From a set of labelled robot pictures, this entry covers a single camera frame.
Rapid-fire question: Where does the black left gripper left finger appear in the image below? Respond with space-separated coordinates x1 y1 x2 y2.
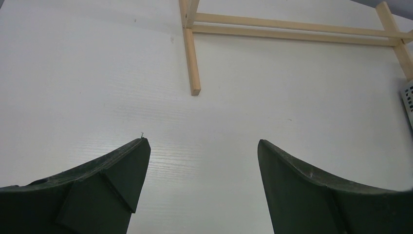
0 137 151 234

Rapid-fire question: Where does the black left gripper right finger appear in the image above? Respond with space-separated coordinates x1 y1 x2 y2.
257 139 413 234

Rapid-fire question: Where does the clear plastic basket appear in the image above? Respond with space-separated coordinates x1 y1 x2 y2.
400 80 413 128

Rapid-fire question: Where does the wooden clothes rack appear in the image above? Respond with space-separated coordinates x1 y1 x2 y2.
179 0 413 96

